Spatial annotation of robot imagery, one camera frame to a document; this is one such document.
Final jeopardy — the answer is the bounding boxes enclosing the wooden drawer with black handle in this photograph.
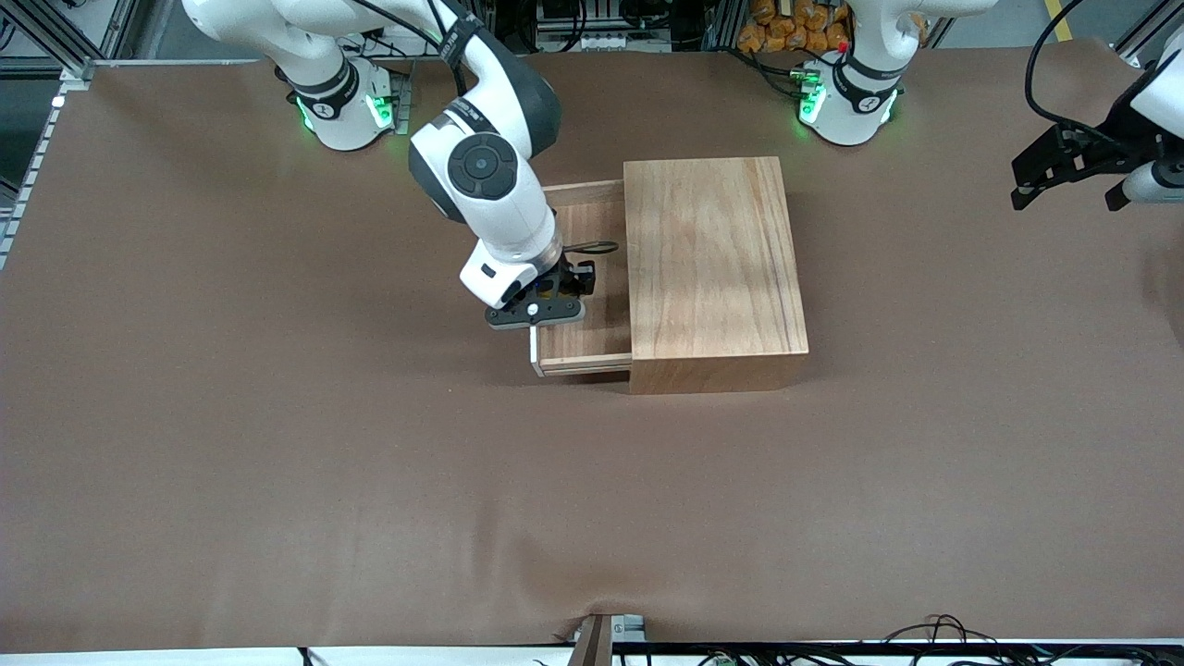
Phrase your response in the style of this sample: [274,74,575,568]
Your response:
[529,180,635,378]

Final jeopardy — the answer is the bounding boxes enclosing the light wooden box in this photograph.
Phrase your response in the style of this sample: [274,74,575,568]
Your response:
[624,155,810,396]

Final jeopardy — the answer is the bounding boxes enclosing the brown table cover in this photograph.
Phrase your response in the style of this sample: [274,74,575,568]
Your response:
[0,37,1184,653]

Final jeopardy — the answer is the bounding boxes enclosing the white power strip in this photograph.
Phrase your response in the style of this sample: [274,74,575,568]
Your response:
[553,32,641,53]

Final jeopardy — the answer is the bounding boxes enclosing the orange items pile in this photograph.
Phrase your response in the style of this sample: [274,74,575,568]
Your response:
[737,0,852,55]

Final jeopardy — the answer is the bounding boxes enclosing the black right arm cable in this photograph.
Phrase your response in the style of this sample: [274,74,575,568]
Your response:
[356,0,620,257]

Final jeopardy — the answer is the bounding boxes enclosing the metal bracket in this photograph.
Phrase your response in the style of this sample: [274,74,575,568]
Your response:
[569,613,644,666]

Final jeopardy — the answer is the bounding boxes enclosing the black cable tangle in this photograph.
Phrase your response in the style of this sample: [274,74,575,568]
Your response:
[879,613,1184,666]

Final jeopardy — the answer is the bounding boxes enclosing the white perforated rail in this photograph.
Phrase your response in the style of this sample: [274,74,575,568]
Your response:
[0,88,66,269]

